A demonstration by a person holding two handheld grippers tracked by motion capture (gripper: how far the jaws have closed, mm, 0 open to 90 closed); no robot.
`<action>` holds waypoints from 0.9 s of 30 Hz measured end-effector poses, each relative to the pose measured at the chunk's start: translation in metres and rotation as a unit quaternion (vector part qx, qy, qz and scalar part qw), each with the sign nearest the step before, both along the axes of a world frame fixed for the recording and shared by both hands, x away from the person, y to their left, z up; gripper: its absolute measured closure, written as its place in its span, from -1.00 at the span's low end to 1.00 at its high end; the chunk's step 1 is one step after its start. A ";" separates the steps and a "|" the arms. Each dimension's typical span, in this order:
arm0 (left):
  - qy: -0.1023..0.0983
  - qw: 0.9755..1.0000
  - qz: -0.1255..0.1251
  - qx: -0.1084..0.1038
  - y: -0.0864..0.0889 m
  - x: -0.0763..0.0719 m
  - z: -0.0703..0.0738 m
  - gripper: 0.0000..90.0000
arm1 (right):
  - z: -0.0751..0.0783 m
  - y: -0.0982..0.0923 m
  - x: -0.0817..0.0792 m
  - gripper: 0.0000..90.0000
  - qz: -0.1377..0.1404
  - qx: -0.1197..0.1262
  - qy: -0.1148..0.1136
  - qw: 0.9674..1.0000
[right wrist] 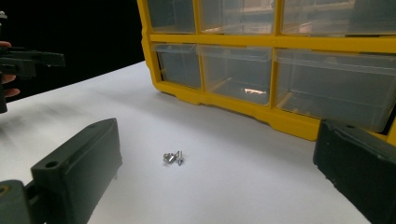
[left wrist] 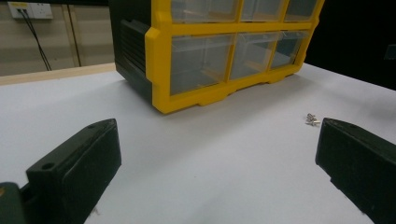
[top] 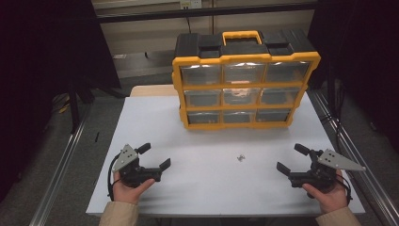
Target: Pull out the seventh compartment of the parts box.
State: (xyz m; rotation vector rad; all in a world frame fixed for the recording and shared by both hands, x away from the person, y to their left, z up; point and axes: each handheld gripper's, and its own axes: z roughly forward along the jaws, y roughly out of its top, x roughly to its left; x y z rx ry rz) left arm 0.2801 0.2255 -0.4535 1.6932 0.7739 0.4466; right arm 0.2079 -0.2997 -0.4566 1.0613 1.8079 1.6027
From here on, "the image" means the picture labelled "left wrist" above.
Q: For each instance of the yellow black drawer organizer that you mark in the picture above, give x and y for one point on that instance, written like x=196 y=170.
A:
x=158 y=62

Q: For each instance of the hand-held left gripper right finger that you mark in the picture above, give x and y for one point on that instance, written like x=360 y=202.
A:
x=364 y=165

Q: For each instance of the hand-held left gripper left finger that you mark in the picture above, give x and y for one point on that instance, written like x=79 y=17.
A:
x=74 y=168

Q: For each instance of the grid of clear drawers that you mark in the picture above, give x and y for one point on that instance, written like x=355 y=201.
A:
x=255 y=53

